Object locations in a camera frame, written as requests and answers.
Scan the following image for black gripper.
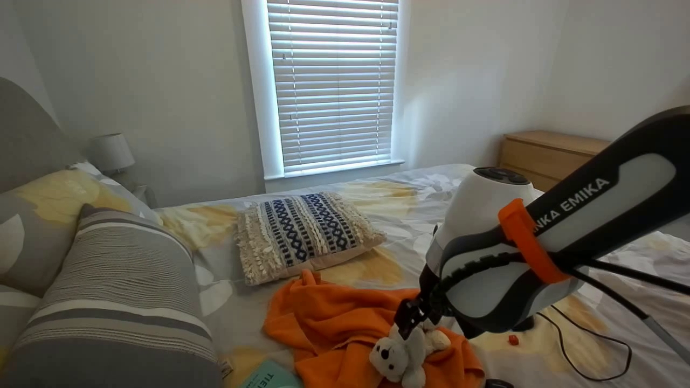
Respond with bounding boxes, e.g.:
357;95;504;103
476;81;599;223
392;296;435;340

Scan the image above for white stuffed toy dog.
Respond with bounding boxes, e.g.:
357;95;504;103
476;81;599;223
369;321;453;388

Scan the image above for orange cloth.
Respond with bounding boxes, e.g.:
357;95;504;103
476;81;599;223
262;267;487;388

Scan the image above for leaf print bedspread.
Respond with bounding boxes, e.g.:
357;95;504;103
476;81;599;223
155;161;690;388

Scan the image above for blue patterned woven pillow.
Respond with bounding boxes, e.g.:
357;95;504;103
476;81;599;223
235;191;389;290

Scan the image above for teal book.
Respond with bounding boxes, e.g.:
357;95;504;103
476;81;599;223
239;358;302;388

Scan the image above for wooden dresser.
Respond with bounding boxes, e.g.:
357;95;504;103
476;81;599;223
495;129;613;194

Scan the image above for white window blinds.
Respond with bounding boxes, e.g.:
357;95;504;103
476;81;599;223
265;0;402;175

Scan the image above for grey striped pillow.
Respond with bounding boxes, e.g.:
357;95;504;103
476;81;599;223
4;202;226;388

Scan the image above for grey table lamp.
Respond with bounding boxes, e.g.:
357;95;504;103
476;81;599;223
89;131;137;178

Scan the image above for grey yellow leaf pillow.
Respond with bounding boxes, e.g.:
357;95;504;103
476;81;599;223
0;167;164;297

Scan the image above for grey headboard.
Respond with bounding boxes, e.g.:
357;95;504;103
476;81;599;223
0;75;87;197

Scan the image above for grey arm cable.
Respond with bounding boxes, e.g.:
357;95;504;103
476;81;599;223
571;266;690;362

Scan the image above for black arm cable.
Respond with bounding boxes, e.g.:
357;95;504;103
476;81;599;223
566;256;690;297

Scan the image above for white window frame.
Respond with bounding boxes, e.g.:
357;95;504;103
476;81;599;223
239;0;410;183

